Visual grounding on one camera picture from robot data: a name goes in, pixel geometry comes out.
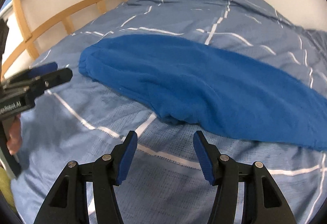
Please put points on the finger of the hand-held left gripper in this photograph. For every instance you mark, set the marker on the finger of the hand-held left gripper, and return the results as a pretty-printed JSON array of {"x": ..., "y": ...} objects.
[
  {"x": 43, "y": 69},
  {"x": 56, "y": 78}
]

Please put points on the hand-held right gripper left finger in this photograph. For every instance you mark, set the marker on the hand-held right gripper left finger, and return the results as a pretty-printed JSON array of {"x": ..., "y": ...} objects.
[{"x": 127, "y": 160}]

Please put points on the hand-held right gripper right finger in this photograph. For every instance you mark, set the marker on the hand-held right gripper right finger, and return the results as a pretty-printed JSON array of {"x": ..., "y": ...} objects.
[{"x": 204, "y": 160}]

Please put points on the blue pants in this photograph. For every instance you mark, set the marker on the blue pants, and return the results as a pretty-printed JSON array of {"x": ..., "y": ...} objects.
[{"x": 191, "y": 80}]

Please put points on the person's left hand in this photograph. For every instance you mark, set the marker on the person's left hand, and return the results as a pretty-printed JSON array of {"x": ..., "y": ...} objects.
[{"x": 14, "y": 137}]

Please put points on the green cloth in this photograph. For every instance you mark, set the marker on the green cloth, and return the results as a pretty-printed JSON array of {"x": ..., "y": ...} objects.
[{"x": 5, "y": 188}]

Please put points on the blue checked duvet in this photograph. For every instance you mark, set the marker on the blue checked duvet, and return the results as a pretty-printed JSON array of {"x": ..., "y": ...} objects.
[{"x": 178, "y": 9}]

